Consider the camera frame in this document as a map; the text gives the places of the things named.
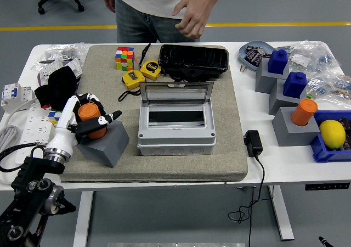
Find black cloth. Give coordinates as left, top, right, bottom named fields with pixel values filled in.
left=34, top=66, right=77, bottom=111

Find person's left hand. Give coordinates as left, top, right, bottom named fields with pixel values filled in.
left=172, top=0, right=213, bottom=39

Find dark snack packets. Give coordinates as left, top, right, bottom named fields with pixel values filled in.
left=245, top=45, right=272, bottom=66

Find black adapter cord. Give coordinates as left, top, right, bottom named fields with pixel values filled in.
left=227, top=153, right=275, bottom=247

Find white wall socket pack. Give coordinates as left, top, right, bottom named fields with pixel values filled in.
left=37, top=59, right=83, bottom=87

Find black table control panel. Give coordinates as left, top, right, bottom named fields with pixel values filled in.
left=305, top=183, right=351, bottom=192

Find black power adapter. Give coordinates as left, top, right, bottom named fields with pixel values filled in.
left=243, top=130, right=263, bottom=158

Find white power strip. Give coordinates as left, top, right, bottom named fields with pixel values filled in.
left=15, top=102, right=57, bottom=165

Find orange cylinder battery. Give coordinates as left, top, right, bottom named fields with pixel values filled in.
left=77, top=103, right=108, bottom=140
left=291, top=98, right=319, bottom=127

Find white circuit breaker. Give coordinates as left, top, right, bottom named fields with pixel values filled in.
left=1, top=82, right=35, bottom=114

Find blue plastic block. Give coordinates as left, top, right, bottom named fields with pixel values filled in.
left=267, top=49, right=289, bottom=75
left=282, top=71, right=307, bottom=99

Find yellow tape measure black label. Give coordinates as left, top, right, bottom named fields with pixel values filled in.
left=139, top=43, right=162, bottom=81

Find yellow lemon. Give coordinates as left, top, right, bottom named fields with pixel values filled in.
left=319, top=120, right=347, bottom=150

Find grey electrical box with lid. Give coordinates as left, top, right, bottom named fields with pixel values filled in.
left=137, top=81, right=217, bottom=156

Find blue-grey bowl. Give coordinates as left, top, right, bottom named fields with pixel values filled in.
left=238, top=40, right=276, bottom=72

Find black plastic tray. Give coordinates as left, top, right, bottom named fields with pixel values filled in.
left=158, top=44, right=230, bottom=83

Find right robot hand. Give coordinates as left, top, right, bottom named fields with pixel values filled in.
left=318, top=235, right=334, bottom=247

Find white table leg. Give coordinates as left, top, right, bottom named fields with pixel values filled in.
left=267, top=185, right=295, bottom=242
left=72, top=191, right=94, bottom=247

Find grey block with round hole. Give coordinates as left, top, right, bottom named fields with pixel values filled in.
left=74, top=120, right=130, bottom=169
left=271, top=106, right=321, bottom=147

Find beige fabric mat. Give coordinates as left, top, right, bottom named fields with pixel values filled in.
left=55, top=44, right=249, bottom=184

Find colourful puzzle cube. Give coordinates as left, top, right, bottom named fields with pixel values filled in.
left=48, top=109, right=63, bottom=126
left=115, top=46, right=137, bottom=71

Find yellow tape measure with strap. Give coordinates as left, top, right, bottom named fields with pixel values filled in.
left=118, top=69, right=146, bottom=103

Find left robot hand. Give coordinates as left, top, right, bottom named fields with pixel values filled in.
left=45, top=92, right=123, bottom=156

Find blue storage bin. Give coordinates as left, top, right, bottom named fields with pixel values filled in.
left=310, top=110, right=351, bottom=164

